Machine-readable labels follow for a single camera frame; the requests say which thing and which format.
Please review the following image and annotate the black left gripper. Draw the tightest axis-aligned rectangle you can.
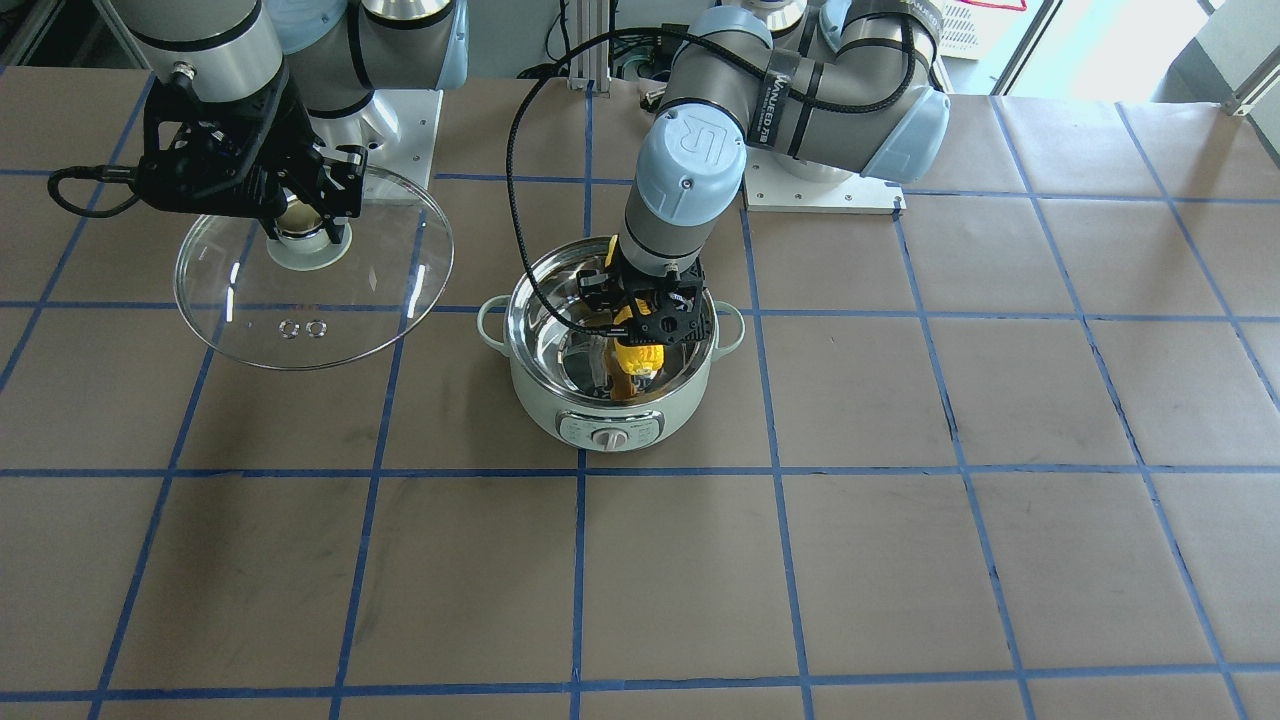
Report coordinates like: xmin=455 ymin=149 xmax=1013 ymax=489
xmin=579 ymin=250 xmax=716 ymax=347

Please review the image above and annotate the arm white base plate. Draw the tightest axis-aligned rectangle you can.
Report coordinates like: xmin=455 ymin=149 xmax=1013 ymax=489
xmin=744 ymin=149 xmax=906 ymax=215
xmin=310 ymin=90 xmax=445 ymax=188

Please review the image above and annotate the glass pot lid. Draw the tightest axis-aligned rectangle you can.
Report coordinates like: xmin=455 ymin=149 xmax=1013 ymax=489
xmin=173 ymin=168 xmax=454 ymax=372

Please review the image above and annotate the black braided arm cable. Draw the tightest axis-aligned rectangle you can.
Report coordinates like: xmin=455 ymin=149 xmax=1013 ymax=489
xmin=506 ymin=28 xmax=941 ymax=336

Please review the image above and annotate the yellow corn cob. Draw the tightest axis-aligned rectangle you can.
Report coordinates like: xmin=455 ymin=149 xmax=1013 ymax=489
xmin=604 ymin=338 xmax=666 ymax=401

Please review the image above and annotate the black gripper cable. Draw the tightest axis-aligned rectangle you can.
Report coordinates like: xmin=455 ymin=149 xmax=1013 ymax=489
xmin=46 ymin=165 xmax=151 ymax=217

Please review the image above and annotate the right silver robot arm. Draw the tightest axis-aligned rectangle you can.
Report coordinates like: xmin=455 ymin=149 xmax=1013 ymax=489
xmin=113 ymin=1 xmax=468 ymax=245

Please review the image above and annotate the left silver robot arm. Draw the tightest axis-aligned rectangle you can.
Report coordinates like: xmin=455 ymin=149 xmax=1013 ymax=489
xmin=579 ymin=1 xmax=950 ymax=347

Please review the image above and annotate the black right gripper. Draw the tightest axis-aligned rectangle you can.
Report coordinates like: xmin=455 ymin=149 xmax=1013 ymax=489
xmin=132 ymin=76 xmax=367 ymax=245

